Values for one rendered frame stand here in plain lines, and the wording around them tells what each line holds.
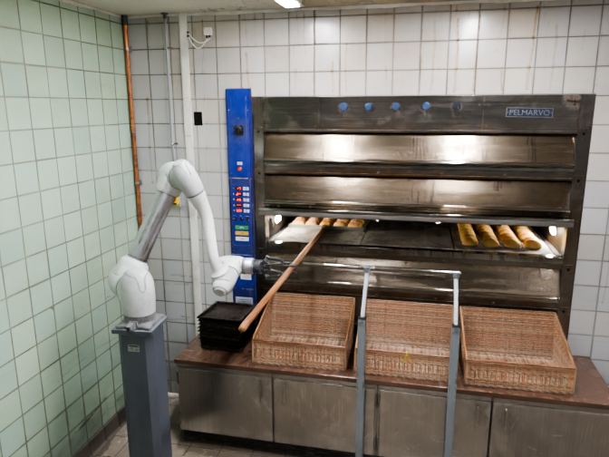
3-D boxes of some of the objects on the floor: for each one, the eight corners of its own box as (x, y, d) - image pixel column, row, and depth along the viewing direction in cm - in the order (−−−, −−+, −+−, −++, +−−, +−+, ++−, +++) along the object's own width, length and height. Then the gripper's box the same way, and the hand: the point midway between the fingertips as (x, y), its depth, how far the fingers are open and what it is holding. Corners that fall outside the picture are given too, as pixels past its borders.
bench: (213, 397, 380) (209, 323, 367) (577, 442, 329) (588, 355, 315) (178, 445, 327) (172, 359, 313) (607, 507, 275) (622, 407, 262)
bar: (251, 432, 339) (246, 257, 313) (456, 460, 312) (469, 270, 286) (235, 463, 310) (227, 273, 283) (459, 497, 283) (474, 289, 256)
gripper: (256, 250, 291) (297, 252, 286) (256, 277, 294) (298, 280, 289) (251, 254, 284) (294, 257, 278) (252, 282, 287) (294, 285, 282)
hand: (290, 268), depth 285 cm, fingers open, 3 cm apart
